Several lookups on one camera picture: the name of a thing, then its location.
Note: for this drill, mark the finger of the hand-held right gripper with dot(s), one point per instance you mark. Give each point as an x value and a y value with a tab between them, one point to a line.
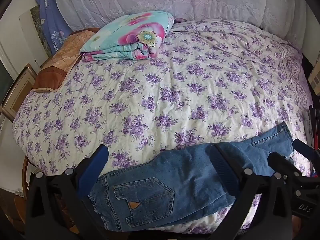
306	150
283	166

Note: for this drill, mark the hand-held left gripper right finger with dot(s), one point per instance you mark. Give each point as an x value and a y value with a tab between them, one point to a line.
222	170

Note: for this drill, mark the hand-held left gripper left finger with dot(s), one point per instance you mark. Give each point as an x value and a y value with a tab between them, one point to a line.
98	160

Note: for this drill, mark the blue denim pants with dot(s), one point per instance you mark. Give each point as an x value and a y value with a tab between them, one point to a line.
172	177

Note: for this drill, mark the person's right hand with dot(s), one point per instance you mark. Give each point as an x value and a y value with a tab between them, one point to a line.
300	228

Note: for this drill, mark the round wooden chair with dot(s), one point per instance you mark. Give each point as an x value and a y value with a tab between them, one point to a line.
27	205

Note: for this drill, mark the purple floral quilt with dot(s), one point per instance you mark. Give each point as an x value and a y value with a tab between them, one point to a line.
195	85

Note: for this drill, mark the brown patterned pillow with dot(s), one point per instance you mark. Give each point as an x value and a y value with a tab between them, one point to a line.
60	62

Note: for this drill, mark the framed picture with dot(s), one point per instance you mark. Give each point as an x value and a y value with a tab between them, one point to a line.
17	92

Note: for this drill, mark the folded teal pink floral blanket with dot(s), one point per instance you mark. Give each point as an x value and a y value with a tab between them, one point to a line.
130	37

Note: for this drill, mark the green marbled panel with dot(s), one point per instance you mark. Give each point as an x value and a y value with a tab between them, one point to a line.
40	30

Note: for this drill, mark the blue printed pillow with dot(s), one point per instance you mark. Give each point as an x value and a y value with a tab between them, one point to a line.
48	17

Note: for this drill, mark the white lace headboard cover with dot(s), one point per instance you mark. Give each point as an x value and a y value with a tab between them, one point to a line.
162	0

